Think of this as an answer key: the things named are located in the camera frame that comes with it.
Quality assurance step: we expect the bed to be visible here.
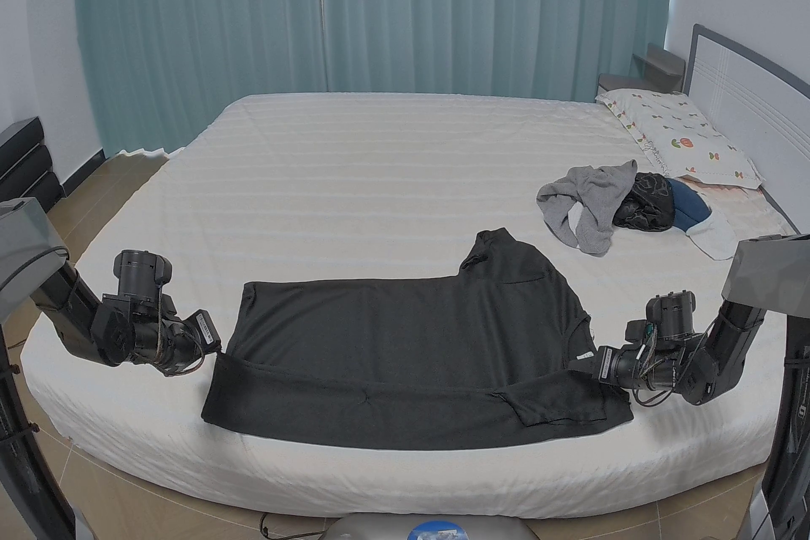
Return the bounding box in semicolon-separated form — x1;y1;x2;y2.
19;24;810;519

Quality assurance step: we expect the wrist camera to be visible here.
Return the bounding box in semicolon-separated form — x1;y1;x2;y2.
148;258;176;301
625;319;657;350

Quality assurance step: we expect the white garment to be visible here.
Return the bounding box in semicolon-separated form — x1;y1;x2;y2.
685;208;738;261

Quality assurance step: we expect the dark blue garment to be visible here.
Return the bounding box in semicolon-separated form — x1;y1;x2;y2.
666;178;713;231

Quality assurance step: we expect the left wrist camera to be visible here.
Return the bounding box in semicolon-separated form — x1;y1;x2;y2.
148;258;176;301

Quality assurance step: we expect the grey bedside table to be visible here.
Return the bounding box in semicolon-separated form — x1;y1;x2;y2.
597;43;687;95

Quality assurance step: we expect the black T-shirt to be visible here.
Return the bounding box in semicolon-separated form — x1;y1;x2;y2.
201;229;635;451

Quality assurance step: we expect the black chest of drawers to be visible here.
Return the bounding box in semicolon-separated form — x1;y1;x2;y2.
0;116;64;209

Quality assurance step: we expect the black shiny garment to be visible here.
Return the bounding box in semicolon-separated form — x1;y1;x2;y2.
613;172;677;232

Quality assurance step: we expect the black cable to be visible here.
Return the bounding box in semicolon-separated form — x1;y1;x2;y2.
258;512;333;540
632;386;675;407
159;356;211;378

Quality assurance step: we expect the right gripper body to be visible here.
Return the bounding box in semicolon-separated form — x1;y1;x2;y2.
594;344;661;393

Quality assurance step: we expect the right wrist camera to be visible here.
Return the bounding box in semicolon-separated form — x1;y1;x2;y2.
625;319;657;350

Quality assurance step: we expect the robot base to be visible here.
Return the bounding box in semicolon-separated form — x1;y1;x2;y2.
329;514;527;540

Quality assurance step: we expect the white printed pillow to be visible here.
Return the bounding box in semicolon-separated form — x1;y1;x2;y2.
595;88;763;189

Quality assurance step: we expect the grey garment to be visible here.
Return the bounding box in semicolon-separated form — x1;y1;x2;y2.
536;159;639;257

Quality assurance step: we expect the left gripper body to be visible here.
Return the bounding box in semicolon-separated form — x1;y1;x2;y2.
149;308;223;376

